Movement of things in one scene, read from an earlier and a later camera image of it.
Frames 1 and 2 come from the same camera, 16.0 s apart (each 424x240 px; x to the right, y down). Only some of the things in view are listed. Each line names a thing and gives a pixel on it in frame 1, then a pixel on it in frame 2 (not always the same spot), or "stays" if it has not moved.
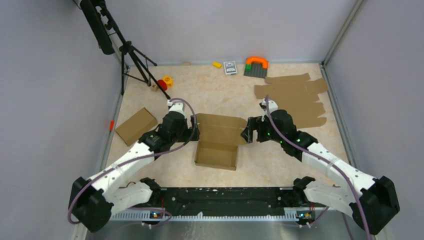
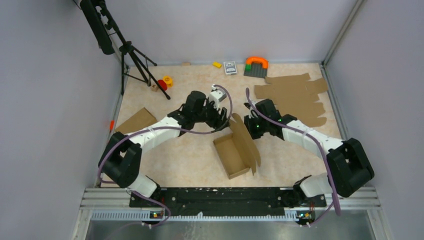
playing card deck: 230,67 stays
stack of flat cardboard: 297,95 stays
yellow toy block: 216,64 stays
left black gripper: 188,132 -> 219,120
